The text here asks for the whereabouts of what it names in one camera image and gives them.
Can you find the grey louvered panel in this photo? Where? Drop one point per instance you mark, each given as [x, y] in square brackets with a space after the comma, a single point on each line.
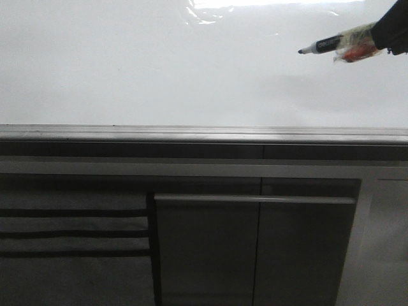
[75, 248]

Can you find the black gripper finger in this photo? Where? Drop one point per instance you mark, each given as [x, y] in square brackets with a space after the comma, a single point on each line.
[390, 32]

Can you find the black taped whiteboard marker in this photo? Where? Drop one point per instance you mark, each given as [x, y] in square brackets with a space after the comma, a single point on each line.
[350, 46]

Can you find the grey cabinet with handle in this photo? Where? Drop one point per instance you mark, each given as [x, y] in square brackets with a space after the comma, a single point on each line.
[271, 241]

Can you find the white whiteboard with metal frame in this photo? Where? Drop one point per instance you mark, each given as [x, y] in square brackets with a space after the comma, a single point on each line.
[205, 71]

